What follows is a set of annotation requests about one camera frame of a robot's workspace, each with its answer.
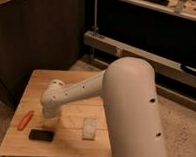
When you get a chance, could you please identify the black eraser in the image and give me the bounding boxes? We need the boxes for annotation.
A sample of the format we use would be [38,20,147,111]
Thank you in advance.
[29,129,54,142]

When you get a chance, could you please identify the dark wooden cabinet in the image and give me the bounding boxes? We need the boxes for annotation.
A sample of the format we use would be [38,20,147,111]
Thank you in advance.
[0,0,85,106]

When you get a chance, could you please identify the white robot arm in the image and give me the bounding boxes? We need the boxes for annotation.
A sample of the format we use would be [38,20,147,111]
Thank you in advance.
[41,57,167,157]

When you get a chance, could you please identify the metal shelf rack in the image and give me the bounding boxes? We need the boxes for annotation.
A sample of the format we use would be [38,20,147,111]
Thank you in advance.
[84,0,196,110]

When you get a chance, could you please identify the wooden table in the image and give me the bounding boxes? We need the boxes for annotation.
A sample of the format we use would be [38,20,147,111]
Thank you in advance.
[0,69,112,157]

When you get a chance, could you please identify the orange carrot toy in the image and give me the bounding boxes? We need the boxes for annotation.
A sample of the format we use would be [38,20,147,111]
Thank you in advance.
[17,110,34,130]

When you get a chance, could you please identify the white sponge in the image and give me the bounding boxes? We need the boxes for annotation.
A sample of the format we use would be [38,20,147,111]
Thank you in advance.
[82,117,96,141]

